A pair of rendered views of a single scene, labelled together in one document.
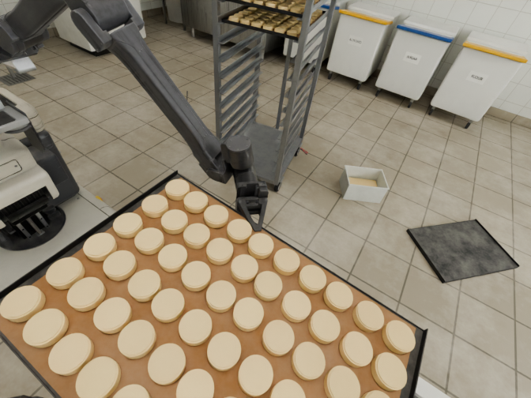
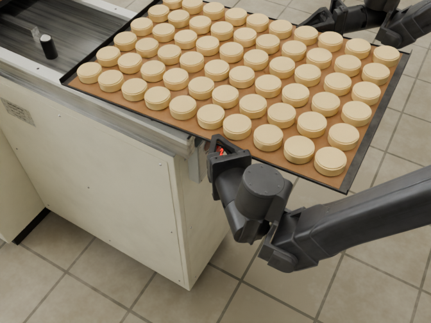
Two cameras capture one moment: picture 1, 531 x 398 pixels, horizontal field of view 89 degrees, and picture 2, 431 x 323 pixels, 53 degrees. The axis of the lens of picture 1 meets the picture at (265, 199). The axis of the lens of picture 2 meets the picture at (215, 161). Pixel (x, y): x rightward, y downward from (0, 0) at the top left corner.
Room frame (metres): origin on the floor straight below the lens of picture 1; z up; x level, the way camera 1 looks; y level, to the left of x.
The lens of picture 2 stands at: (0.85, 0.03, 1.56)
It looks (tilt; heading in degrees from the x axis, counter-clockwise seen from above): 52 degrees down; 183
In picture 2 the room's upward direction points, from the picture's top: straight up
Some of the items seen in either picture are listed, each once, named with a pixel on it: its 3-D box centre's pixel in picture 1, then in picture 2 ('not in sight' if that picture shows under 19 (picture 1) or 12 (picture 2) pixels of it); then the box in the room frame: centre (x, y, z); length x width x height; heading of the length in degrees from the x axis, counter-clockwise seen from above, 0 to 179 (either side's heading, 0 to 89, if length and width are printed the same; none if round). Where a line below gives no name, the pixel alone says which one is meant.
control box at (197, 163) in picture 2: not in sight; (219, 131); (0.13, 0.00, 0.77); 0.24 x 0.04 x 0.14; 153
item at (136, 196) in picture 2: not in sight; (124, 156); (-0.04, -0.32, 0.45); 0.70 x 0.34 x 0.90; 63
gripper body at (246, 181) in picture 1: (248, 191); (235, 188); (0.45, 0.04, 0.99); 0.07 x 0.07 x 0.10; 18
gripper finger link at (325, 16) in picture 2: not in sight; (315, 29); (0.00, 0.21, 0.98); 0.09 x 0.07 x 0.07; 108
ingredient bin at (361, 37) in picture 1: (359, 47); not in sight; (3.77, -0.86, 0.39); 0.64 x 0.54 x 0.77; 154
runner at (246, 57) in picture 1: (244, 58); not in sight; (1.82, 0.27, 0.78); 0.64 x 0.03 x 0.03; 165
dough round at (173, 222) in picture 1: (175, 221); (311, 124); (0.32, 0.17, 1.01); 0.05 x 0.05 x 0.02
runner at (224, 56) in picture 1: (245, 43); not in sight; (1.82, 0.27, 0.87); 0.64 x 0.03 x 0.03; 165
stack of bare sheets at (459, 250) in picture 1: (461, 247); not in sight; (1.18, -1.37, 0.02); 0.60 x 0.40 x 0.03; 110
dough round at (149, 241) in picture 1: (149, 241); (325, 104); (0.27, 0.20, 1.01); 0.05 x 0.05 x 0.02
